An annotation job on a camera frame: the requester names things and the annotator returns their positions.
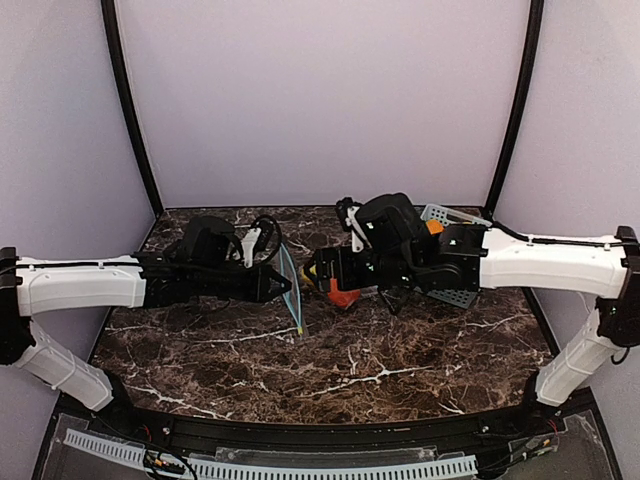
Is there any yellow toy mango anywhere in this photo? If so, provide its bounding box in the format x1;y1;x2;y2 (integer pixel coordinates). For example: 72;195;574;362
299;266;317;289

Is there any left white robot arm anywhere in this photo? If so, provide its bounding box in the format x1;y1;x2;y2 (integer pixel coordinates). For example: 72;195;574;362
1;215;292;413

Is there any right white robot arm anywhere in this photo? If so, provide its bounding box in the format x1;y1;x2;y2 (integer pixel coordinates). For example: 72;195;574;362
303;193;639;407

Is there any small orange toy fruit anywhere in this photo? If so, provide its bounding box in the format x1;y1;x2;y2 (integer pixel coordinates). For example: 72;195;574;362
425;219;444;235

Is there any light blue perforated basket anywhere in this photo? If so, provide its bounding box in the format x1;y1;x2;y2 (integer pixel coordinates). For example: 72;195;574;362
418;202;495;309

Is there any black front rail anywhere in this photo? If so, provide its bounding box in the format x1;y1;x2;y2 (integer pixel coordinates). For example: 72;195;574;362
111;407;547;453

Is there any white slotted cable duct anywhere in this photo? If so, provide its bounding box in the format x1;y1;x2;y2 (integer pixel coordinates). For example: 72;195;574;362
63;428;478;480

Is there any left black frame post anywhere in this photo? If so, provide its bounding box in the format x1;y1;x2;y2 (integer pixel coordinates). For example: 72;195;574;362
100;0;165;218

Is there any black frame post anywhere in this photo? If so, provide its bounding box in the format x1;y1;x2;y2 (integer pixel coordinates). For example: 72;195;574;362
100;0;165;218
483;0;545;219

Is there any right black frame post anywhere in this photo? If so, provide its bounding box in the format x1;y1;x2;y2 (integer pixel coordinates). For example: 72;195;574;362
483;0;545;219

